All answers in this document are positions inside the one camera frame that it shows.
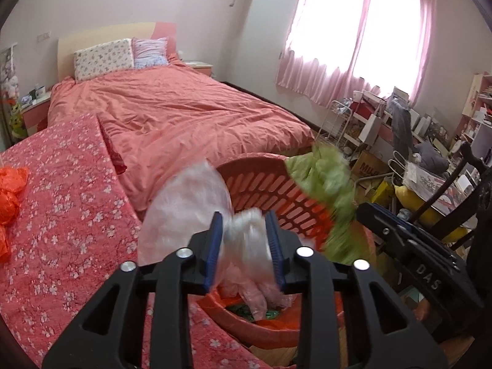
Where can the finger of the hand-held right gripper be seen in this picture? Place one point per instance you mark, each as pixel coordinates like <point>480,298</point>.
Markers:
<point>396,215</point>
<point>371,217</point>

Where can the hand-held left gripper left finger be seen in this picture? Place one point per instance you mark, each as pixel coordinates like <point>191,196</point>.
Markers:
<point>213,250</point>

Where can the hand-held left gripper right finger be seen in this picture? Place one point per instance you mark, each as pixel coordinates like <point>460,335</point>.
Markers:
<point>275,250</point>

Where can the white translucent plastic bag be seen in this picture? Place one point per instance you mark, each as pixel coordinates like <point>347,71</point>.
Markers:
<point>180,207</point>

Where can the olive green plastic bag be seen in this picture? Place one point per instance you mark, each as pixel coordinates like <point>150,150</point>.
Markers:
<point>330,176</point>

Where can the orange plastic laundry basket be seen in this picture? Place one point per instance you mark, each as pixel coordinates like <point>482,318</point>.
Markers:
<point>269,188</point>

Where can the dark green plastic bag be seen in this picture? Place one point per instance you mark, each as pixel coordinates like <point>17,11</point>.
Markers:
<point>246,310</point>

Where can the yellow plush cushion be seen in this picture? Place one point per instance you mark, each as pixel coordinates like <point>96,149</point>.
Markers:
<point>409,198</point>

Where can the cardboard box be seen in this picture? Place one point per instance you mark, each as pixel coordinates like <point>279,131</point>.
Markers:
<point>365,165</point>

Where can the cluttered white desk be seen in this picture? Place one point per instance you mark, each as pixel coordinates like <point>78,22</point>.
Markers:
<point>384,140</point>

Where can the dark wooden chair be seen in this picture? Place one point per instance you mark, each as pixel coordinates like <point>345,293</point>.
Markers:
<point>467,157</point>

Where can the pink bookshelf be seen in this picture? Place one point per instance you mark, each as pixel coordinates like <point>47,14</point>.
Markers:
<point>476,115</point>

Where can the bed with orange duvet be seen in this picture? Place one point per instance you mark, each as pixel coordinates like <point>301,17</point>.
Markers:
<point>192,123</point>

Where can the pink floral blanket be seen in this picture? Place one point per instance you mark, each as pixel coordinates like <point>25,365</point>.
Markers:
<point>69,219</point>

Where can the pink curtain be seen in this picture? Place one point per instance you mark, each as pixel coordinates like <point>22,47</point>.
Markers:
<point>326,38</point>

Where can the pink striped pillow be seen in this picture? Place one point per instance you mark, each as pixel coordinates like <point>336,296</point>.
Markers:
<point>150,52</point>

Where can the balled orange plastic bag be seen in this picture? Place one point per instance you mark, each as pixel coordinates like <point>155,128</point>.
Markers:
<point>7,207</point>

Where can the crumpled orange plastic bag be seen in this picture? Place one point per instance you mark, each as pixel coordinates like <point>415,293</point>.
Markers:
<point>15,178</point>

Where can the long orange plastic bag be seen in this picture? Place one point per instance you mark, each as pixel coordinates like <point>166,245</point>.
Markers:
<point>2,242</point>

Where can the white floral pillow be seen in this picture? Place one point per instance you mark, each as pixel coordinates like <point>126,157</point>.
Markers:
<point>102,59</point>

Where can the pink nightstand with mug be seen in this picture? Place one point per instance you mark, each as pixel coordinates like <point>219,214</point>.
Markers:
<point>34,117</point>

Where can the beige pink headboard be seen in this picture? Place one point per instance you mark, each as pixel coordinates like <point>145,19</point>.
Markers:
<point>67,53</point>

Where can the plush toy display case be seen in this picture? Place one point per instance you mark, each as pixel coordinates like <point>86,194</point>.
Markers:
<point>13,96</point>

